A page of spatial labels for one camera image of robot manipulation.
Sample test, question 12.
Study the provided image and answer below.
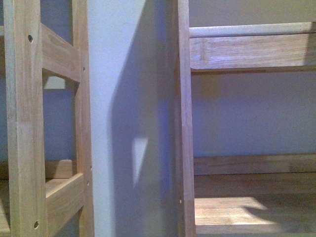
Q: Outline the wooden shelf unit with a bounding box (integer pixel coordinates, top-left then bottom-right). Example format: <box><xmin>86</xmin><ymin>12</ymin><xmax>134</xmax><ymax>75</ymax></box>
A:
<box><xmin>172</xmin><ymin>0</ymin><xmax>316</xmax><ymax>237</ymax></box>
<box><xmin>0</xmin><ymin>0</ymin><xmax>94</xmax><ymax>237</ymax></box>

